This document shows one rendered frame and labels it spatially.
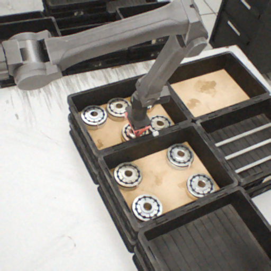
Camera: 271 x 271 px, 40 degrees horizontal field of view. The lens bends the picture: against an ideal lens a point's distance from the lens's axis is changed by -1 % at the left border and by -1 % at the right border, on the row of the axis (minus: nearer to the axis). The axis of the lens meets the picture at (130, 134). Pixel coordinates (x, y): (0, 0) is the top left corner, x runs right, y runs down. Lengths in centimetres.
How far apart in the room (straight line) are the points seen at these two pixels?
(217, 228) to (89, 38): 81
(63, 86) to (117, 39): 104
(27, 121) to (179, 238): 83
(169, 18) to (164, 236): 73
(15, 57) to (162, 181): 77
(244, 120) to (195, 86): 27
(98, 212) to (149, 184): 22
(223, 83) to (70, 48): 109
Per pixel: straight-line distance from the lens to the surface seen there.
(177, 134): 142
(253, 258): 134
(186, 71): 170
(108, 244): 139
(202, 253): 129
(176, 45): 95
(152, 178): 138
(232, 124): 162
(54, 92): 180
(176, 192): 136
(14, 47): 82
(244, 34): 282
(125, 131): 145
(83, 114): 150
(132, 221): 118
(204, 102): 167
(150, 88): 116
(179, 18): 83
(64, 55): 81
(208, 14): 379
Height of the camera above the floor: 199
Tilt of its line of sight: 52 degrees down
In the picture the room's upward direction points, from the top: 9 degrees clockwise
